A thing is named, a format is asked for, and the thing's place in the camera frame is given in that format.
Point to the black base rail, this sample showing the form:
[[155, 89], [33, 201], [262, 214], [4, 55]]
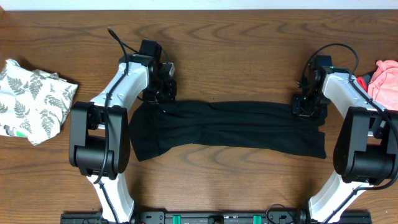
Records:
[[275, 215]]

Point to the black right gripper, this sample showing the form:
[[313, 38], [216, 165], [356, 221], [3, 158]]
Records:
[[298, 112]]

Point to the pink garment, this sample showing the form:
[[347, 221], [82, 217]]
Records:
[[383, 85]]

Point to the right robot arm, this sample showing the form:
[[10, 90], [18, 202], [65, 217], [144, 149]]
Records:
[[365, 154]]

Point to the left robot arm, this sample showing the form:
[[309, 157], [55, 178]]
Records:
[[99, 133]]

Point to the red garment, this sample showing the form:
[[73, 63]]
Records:
[[365, 83]]

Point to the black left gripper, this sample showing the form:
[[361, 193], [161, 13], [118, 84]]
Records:
[[168, 95]]

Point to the white fern-print fabric bag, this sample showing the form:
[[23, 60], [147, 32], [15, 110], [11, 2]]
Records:
[[34, 104]]

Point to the black t-shirt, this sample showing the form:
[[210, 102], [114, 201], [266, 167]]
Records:
[[156, 128]]

